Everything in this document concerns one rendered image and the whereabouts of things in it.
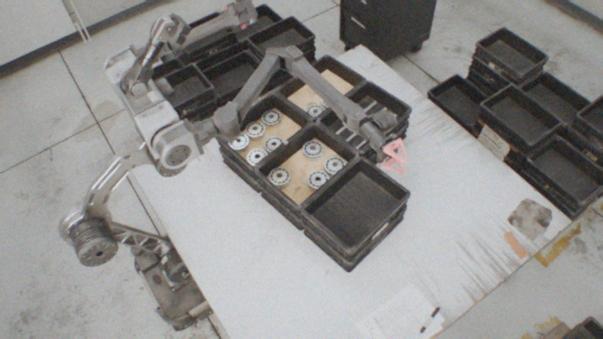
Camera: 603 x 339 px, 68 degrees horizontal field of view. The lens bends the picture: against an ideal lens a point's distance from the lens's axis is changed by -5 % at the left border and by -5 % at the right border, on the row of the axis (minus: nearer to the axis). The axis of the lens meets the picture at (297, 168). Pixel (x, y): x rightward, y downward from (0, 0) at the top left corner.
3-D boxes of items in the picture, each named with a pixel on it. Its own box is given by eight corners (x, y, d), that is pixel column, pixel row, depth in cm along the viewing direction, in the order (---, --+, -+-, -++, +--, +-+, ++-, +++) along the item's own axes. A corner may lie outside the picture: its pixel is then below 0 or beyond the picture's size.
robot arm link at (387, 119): (347, 127, 164) (348, 110, 157) (373, 112, 167) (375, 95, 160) (370, 149, 158) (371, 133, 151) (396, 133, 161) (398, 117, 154)
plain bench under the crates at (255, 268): (304, 456, 225) (296, 446, 168) (165, 229, 306) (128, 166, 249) (523, 278, 272) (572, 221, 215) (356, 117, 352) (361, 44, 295)
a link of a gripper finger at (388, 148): (413, 166, 149) (393, 147, 154) (416, 152, 144) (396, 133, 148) (397, 176, 147) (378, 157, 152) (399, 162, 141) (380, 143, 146)
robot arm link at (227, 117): (272, 58, 188) (269, 39, 180) (302, 67, 184) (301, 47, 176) (214, 138, 165) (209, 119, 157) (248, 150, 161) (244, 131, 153)
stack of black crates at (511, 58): (528, 103, 332) (551, 56, 295) (502, 122, 323) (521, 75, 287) (487, 73, 352) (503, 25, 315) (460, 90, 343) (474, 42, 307)
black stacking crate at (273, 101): (256, 183, 224) (252, 169, 215) (217, 150, 238) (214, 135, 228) (314, 136, 239) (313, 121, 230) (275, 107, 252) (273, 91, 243)
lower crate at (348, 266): (348, 275, 206) (349, 265, 197) (301, 234, 220) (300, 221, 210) (406, 219, 221) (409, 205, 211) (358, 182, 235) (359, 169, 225)
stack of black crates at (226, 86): (226, 131, 332) (217, 98, 304) (206, 107, 347) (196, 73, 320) (274, 106, 344) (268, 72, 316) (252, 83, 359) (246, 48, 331)
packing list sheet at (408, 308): (388, 371, 182) (388, 371, 181) (352, 325, 193) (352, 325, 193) (448, 323, 191) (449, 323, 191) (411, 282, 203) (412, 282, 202)
